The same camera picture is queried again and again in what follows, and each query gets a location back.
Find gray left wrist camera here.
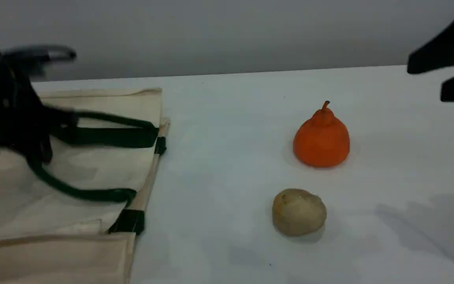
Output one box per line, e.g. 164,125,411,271
0,45,77,76

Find white canvas bag green handles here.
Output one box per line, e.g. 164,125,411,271
0,88,171,284

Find beige potato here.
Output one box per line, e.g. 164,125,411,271
272,189,327,237

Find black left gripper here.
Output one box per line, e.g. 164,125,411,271
0,51,78,164

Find orange fruit with stem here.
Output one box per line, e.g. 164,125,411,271
293,101,350,168

